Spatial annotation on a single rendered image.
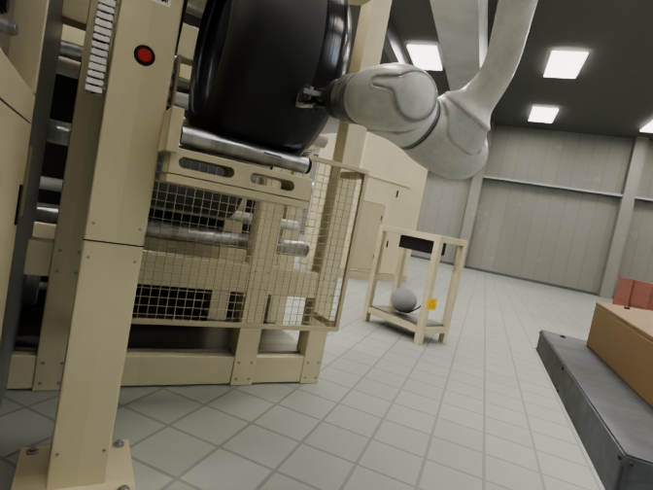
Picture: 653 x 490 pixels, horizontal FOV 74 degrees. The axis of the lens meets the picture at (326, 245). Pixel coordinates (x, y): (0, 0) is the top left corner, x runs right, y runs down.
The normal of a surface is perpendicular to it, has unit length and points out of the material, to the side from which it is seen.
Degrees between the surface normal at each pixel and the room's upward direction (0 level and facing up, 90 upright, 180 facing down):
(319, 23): 84
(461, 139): 112
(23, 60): 90
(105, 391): 90
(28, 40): 90
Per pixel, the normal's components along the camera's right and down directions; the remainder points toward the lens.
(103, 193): 0.48, 0.15
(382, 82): -0.70, -0.30
